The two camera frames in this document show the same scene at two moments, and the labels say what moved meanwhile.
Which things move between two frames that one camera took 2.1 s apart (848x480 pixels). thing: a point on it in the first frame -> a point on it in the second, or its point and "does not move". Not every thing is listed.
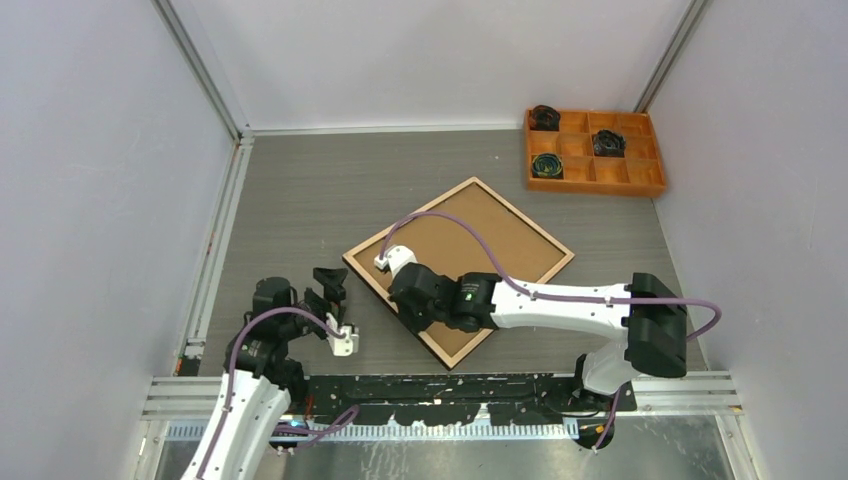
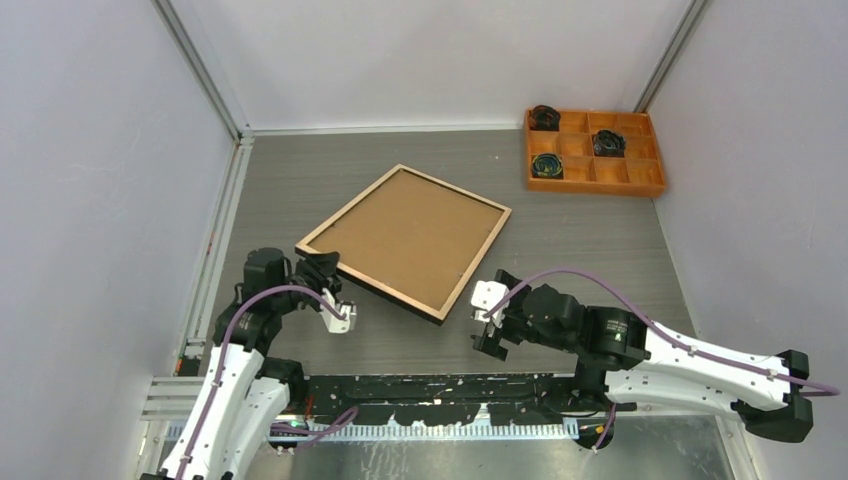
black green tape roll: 547,165 does not move
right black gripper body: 422,319 -> 519,327
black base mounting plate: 458,399 does not move
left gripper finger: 331,279 -> 326,262
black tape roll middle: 607,143 does not move
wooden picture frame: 390,302 -> 411,240
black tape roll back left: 544,117 does not move
